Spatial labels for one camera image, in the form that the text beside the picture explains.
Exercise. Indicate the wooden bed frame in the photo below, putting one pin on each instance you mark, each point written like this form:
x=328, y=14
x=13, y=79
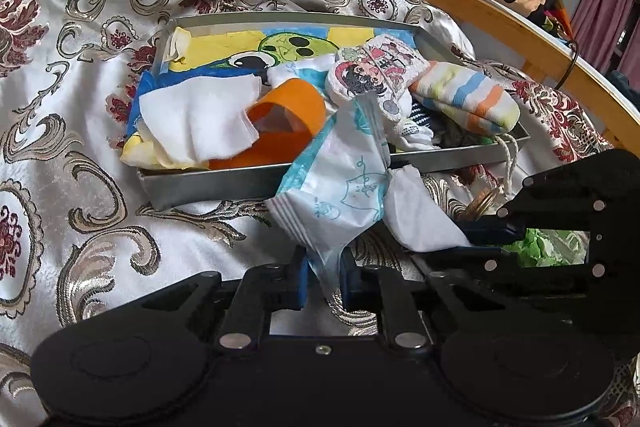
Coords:
x=500, y=17

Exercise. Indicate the pastel striped sock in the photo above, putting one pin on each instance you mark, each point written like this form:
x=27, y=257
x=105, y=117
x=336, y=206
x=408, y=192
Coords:
x=465, y=97

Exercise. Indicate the green crumpled item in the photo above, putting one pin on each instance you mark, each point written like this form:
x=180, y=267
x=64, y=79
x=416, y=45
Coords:
x=545, y=247

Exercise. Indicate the gold metal rings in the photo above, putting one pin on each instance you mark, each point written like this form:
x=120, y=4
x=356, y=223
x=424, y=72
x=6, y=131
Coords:
x=482, y=204

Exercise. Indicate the cartoon print pouch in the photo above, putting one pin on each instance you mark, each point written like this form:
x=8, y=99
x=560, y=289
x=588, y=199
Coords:
x=375, y=72

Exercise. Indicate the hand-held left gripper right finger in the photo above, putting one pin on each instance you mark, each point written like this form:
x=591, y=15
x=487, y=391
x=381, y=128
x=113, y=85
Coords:
x=350, y=283

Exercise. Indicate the plain white cloth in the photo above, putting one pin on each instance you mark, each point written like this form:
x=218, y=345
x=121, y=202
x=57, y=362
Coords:
x=425, y=212
x=200, y=117

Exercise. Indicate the navy striped sock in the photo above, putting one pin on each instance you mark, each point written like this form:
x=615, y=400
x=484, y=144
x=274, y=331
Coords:
x=425, y=117

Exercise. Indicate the white gauze cloth blue print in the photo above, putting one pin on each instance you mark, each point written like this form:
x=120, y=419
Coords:
x=300, y=71

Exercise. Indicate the orange cloth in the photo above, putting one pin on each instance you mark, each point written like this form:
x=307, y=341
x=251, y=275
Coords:
x=300, y=99

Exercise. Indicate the grey tray with cartoon painting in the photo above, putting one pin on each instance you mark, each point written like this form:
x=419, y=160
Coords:
x=225, y=187

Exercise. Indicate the dark blue clothing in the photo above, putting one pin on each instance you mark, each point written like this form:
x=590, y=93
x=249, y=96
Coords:
x=625, y=84

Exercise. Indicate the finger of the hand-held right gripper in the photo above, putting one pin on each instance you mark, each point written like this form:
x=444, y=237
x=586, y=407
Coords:
x=492, y=234
x=550, y=279

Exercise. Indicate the white tissue pack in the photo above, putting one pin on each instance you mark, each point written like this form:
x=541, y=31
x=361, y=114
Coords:
x=325, y=187

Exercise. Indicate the floral satin bedspread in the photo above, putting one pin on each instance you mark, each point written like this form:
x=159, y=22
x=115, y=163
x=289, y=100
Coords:
x=75, y=57

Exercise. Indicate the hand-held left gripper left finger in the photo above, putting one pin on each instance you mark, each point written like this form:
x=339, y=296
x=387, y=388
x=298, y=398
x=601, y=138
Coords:
x=298, y=281

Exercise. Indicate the pink curtain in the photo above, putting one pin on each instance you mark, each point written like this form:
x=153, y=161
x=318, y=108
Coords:
x=600, y=17

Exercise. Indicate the yellow cloth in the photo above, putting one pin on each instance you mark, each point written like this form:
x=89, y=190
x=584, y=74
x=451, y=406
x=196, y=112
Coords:
x=135, y=152

